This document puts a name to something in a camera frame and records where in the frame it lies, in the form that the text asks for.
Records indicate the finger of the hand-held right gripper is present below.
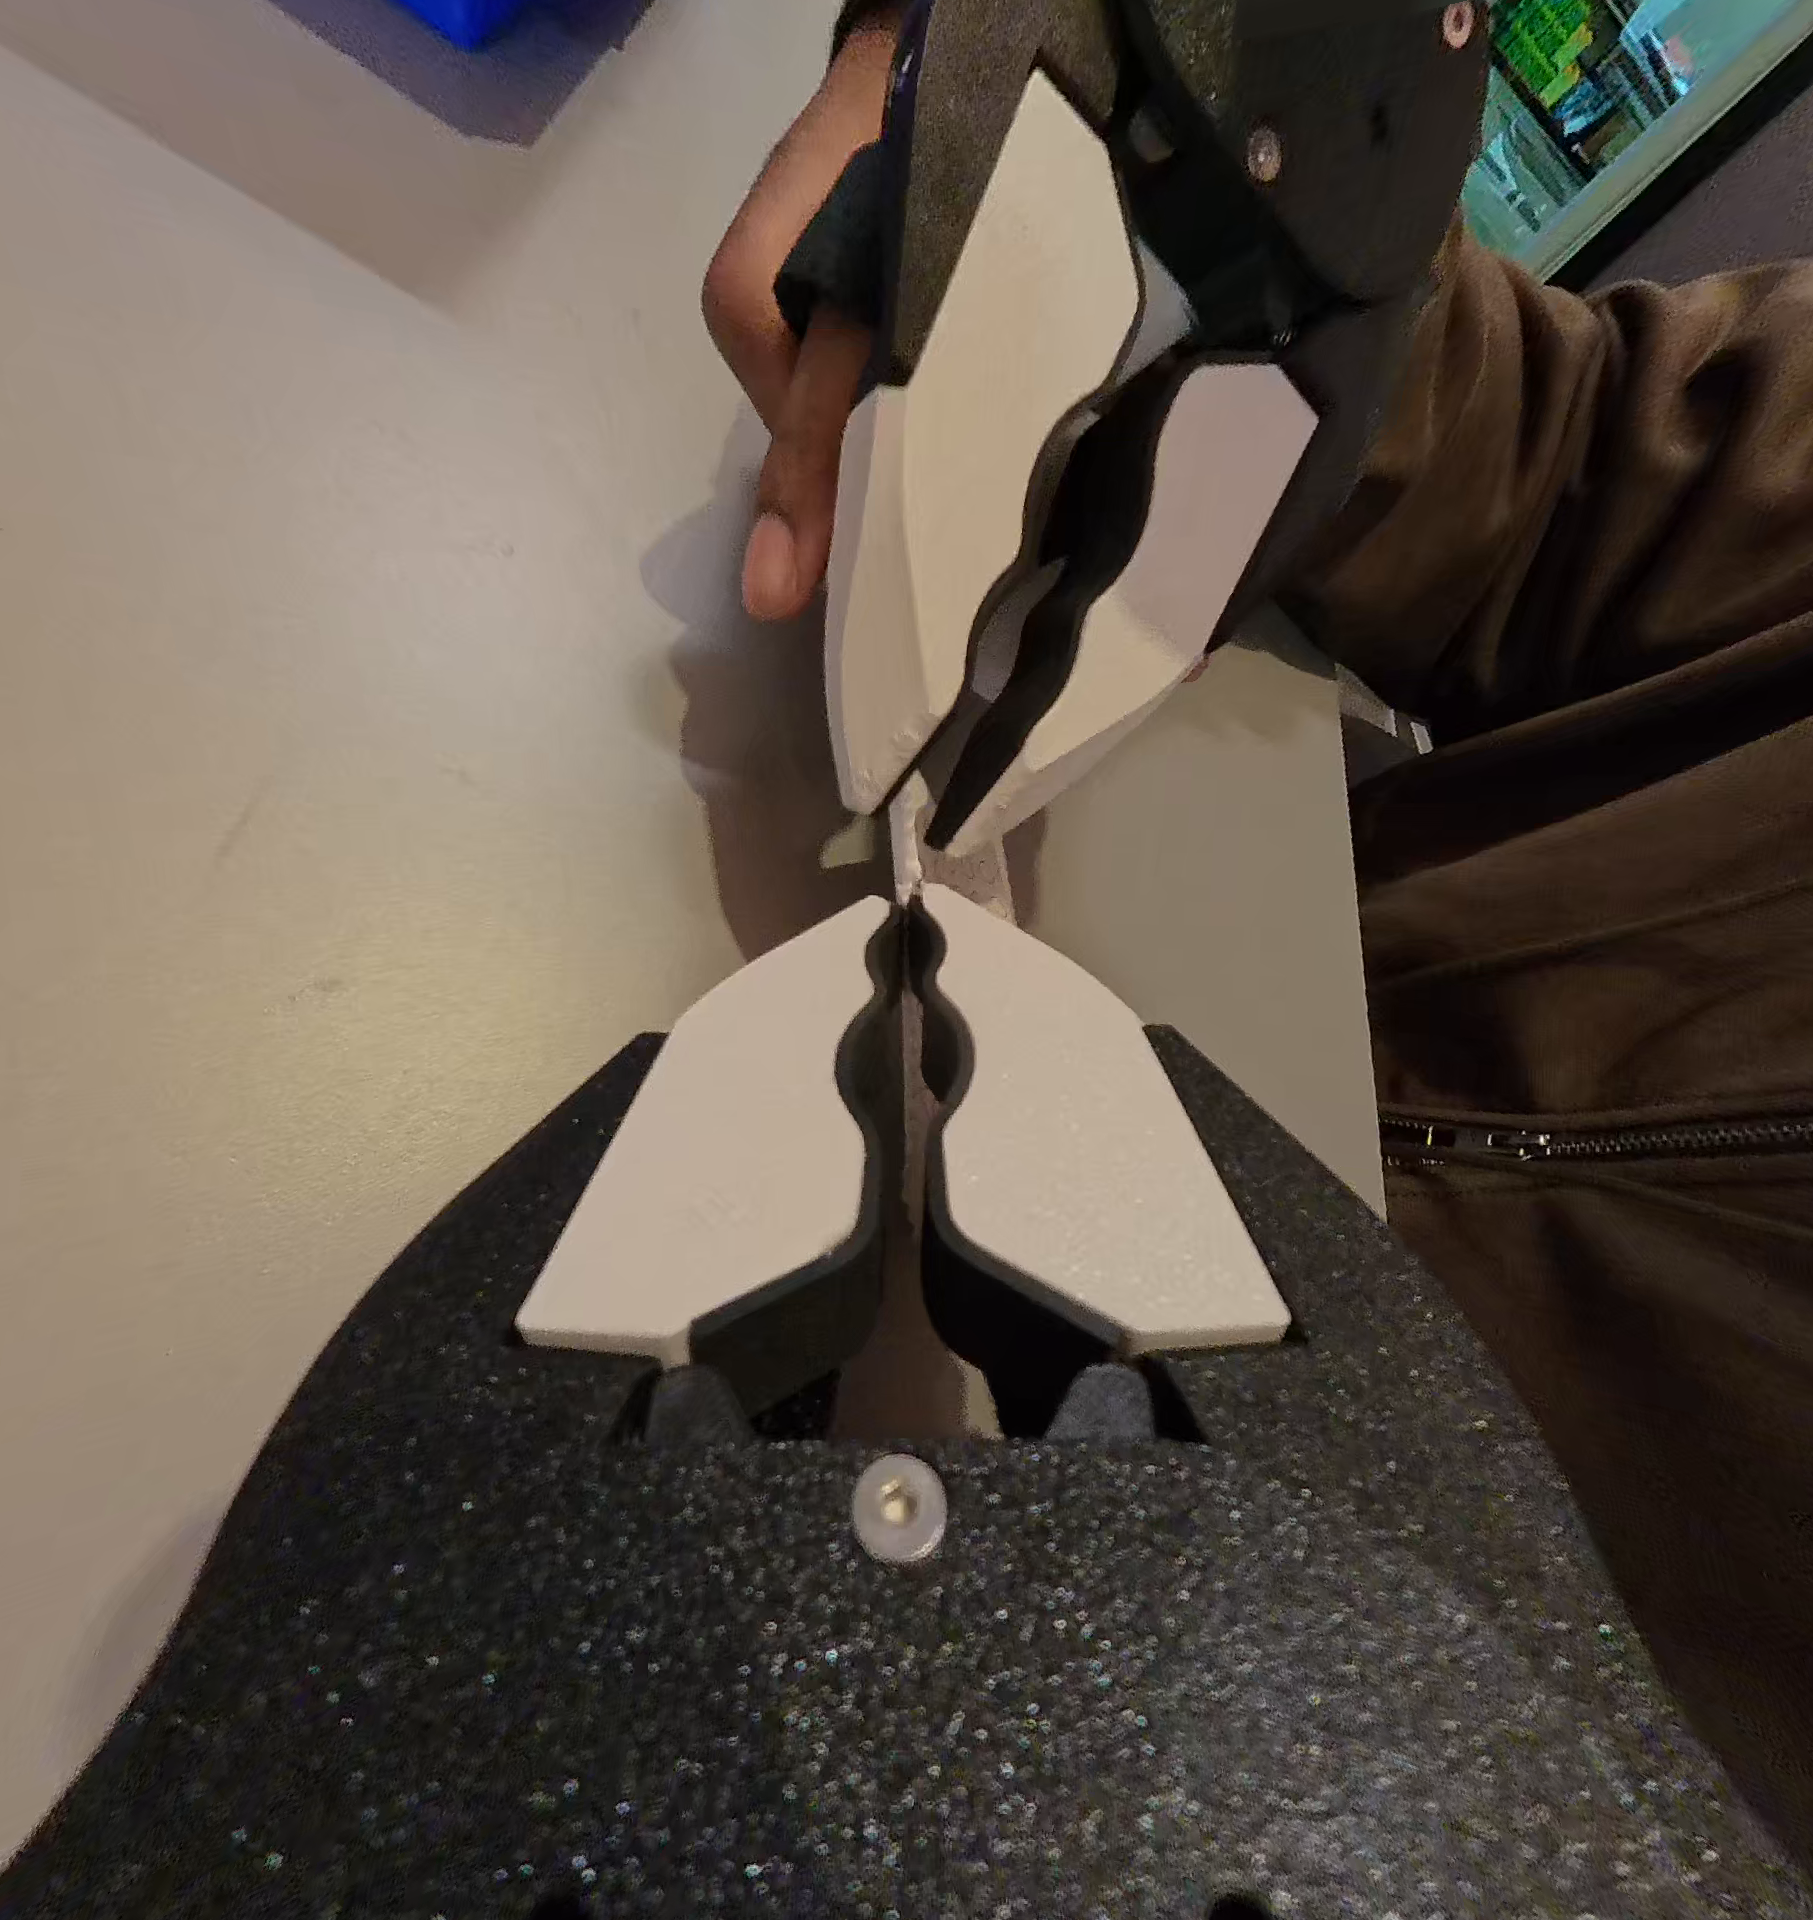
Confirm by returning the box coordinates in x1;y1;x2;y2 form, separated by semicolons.
918;363;1323;853
905;67;1149;818

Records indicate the person's right forearm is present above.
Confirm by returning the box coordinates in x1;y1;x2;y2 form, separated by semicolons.
1297;225;1813;737

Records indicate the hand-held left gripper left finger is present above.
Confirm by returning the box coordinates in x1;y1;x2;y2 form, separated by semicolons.
516;898;909;1367

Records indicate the grey desk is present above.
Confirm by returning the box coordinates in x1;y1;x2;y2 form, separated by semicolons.
0;0;1388;1848

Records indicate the blue plastic bin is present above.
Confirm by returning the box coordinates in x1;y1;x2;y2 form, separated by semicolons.
398;0;652;55

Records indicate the person's brown jacket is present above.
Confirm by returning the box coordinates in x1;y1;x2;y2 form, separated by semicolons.
1348;599;1813;1920

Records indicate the small white paper bag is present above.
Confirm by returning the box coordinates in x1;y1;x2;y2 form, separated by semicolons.
821;773;1050;1202

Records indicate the person's right hand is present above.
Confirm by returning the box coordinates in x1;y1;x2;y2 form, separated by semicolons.
700;42;896;624

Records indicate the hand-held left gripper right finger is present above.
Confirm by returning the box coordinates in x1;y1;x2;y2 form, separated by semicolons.
909;894;1293;1363

